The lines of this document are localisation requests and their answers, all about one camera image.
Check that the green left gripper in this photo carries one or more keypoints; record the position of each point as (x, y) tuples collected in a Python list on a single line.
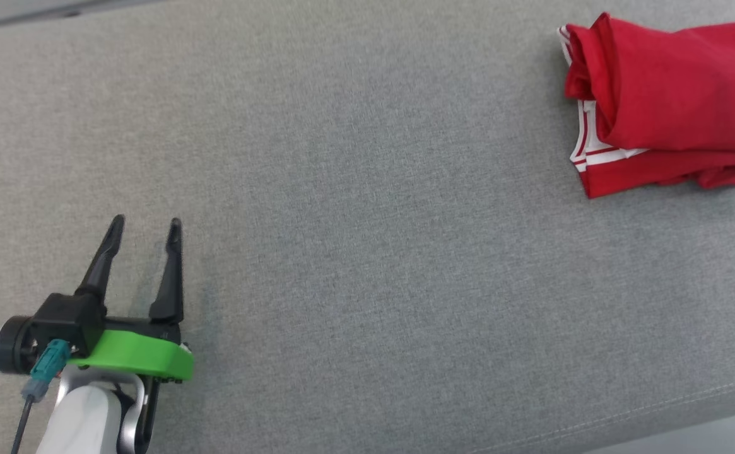
[(134, 356)]

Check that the red shorts with white stripe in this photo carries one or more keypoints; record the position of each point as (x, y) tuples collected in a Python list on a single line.
[(619, 180)]

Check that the red jersey with white sleeves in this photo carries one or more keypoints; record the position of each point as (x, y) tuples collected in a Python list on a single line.
[(676, 82)]

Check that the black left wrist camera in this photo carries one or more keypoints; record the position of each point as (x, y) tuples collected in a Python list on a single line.
[(58, 321)]

